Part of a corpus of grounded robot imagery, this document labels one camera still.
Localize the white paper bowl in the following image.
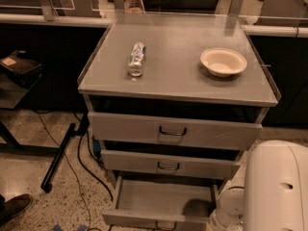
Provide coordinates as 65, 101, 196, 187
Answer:
200, 48, 247, 78

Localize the clear plastic jar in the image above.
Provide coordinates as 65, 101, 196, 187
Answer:
124, 0, 145, 13

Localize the black box with label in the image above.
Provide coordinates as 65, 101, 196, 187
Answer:
0, 50, 43, 89

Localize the grey drawer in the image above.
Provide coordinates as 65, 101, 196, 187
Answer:
89, 112, 262, 150
102, 174, 218, 231
101, 150, 240, 180

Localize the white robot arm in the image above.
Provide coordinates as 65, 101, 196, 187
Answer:
207, 141, 308, 231

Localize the black floor cable left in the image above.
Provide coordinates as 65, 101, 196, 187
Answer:
72, 113, 115, 231

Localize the dark shoe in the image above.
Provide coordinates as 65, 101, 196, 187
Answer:
0, 193, 33, 225

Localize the grey drawer cabinet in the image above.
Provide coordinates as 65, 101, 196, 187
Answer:
77, 13, 282, 191

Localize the black stand leg bar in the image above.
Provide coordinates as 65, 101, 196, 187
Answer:
40, 123, 75, 193

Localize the crushed silver can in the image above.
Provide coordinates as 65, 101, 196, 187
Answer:
127, 42, 146, 77

